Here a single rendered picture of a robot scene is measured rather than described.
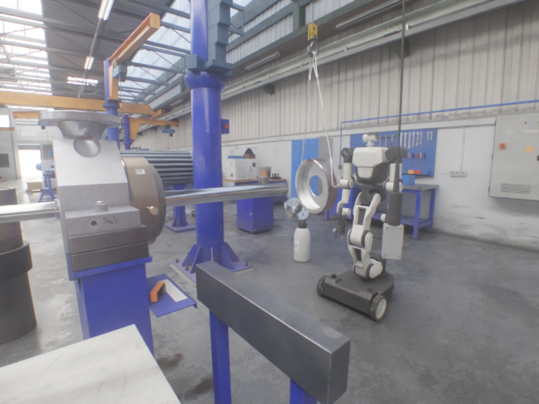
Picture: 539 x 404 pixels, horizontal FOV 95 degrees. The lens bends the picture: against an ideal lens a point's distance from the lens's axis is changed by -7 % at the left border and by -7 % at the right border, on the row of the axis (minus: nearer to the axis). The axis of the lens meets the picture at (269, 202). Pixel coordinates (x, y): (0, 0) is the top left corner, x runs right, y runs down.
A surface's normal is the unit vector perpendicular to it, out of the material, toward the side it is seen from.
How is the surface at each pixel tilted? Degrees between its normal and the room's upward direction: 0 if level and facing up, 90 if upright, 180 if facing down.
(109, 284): 90
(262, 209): 90
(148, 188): 69
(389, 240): 90
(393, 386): 0
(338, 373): 90
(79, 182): 45
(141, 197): 78
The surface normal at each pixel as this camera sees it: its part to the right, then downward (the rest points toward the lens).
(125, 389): 0.00, -0.99
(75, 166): 0.46, -0.62
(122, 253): 0.65, 0.11
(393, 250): -0.29, 0.15
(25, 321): 1.00, 0.00
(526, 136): -0.78, 0.09
